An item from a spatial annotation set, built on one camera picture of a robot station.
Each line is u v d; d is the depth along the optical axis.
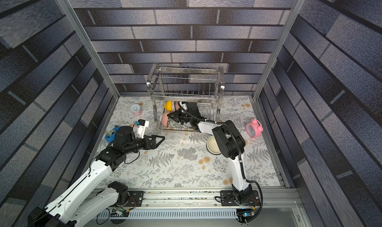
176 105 0.99
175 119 0.85
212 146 0.90
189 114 0.73
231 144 0.54
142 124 0.69
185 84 1.07
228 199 0.73
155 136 0.67
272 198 0.76
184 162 0.87
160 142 0.70
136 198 0.74
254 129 0.90
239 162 0.57
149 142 0.67
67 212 0.40
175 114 0.90
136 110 1.03
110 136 0.92
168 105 1.02
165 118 0.90
